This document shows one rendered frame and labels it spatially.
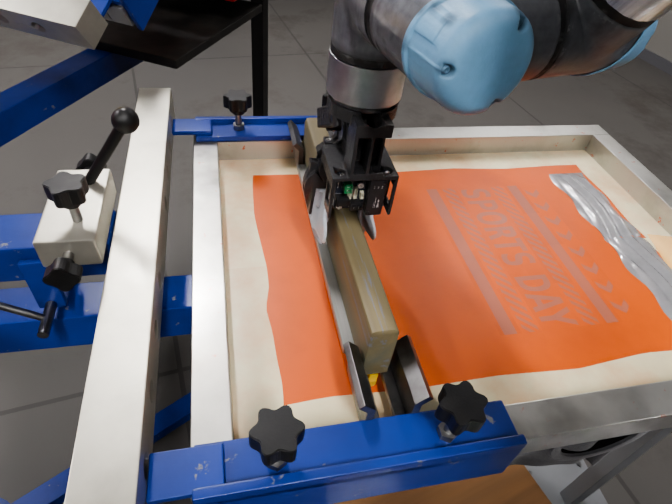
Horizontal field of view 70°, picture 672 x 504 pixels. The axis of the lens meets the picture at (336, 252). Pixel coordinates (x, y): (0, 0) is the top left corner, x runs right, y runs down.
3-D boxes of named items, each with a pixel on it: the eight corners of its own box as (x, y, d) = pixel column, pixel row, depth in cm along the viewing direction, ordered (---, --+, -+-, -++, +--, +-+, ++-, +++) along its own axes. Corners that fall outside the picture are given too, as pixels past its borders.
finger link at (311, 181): (297, 213, 58) (314, 152, 53) (295, 205, 59) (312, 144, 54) (334, 216, 60) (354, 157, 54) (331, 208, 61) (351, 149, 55)
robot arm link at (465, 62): (600, 1, 31) (496, -48, 38) (458, 7, 27) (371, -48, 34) (549, 112, 37) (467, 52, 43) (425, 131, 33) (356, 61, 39)
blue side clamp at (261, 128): (363, 148, 91) (368, 114, 86) (369, 163, 88) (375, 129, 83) (198, 152, 85) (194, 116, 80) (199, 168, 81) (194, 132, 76)
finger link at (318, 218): (305, 267, 59) (324, 210, 53) (298, 234, 63) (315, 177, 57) (329, 268, 60) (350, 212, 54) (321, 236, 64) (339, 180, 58)
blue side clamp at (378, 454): (483, 426, 53) (505, 394, 48) (503, 473, 49) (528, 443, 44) (199, 472, 46) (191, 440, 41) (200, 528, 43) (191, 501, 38)
